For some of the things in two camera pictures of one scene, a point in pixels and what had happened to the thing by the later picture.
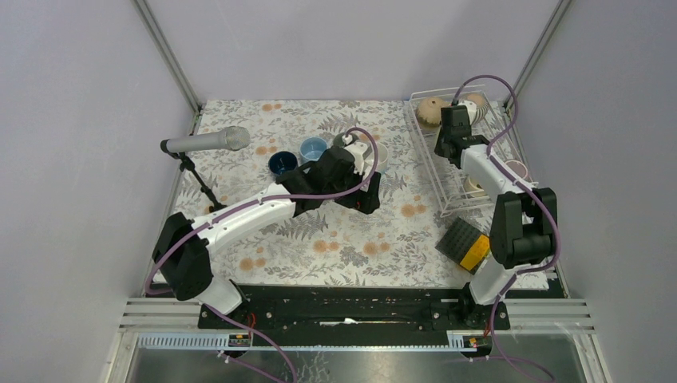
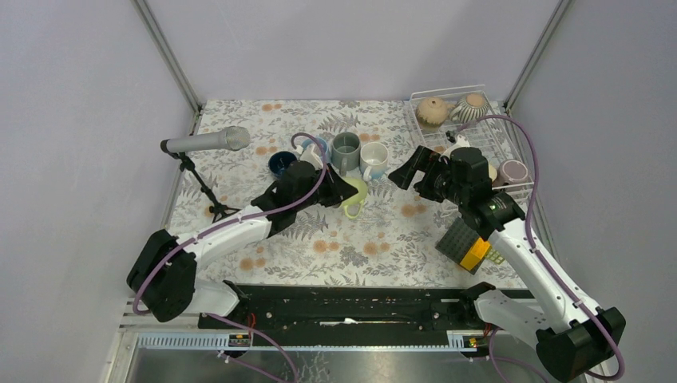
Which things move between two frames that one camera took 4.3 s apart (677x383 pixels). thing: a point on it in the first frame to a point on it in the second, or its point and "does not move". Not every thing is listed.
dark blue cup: [281, 162] does not move
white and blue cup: [369, 157] does not move
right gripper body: [439, 145] to [456, 193]
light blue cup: [311, 148] does not move
